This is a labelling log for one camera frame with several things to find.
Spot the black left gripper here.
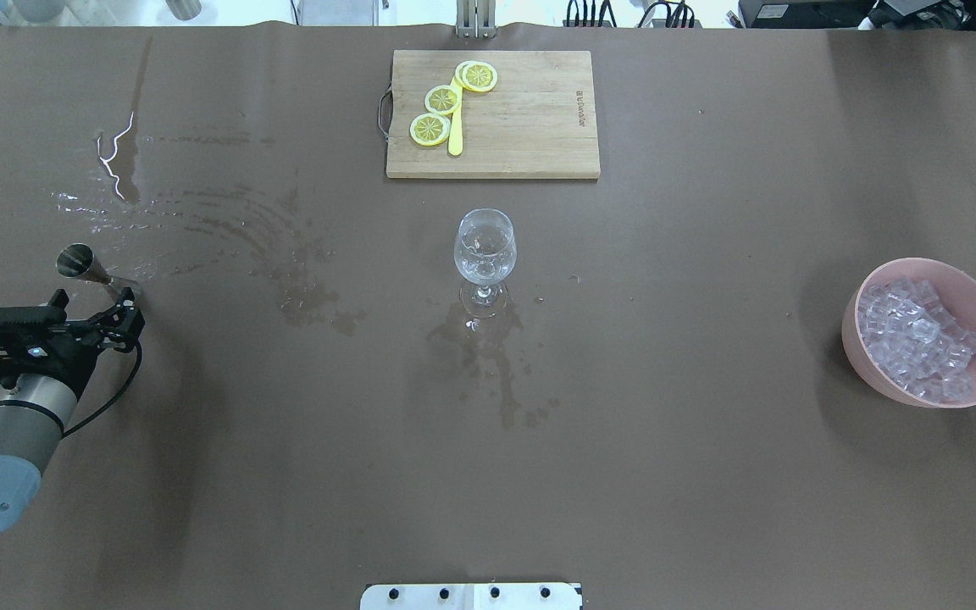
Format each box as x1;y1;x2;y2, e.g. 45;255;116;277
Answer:
0;288;146;391

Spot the steel jigger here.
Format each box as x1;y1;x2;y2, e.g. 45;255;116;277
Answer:
55;243;143;302

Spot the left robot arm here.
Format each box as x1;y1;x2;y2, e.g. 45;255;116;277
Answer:
0;288;146;533

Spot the clear wine glass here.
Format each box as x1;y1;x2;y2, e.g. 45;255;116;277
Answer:
453;208;518;319

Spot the pile of ice cubes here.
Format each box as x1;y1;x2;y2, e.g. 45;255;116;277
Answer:
856;275;976;404

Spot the lemon slice near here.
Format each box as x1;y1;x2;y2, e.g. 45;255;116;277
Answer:
409;113;451;147

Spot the lemon slice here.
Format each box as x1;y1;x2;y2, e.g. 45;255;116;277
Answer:
454;59;499;92
409;113;451;147
424;84;463;117

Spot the yellow plastic knife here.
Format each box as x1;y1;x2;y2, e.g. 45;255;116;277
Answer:
446;76;465;158

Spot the lemon slice middle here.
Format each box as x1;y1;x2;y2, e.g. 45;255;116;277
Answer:
424;84;463;117

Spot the lemon slice far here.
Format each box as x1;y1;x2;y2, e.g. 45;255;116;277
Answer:
454;59;499;92

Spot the wooden cutting board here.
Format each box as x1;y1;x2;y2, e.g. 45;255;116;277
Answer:
385;50;602;180

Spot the pink bowl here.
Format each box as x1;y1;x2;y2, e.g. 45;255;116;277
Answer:
841;258;976;409

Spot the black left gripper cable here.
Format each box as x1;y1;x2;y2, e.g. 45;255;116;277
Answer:
62;337;143;439

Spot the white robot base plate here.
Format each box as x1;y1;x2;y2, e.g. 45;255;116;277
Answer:
359;581;585;609

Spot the aluminium frame post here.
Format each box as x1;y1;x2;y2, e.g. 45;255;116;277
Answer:
456;0;498;39

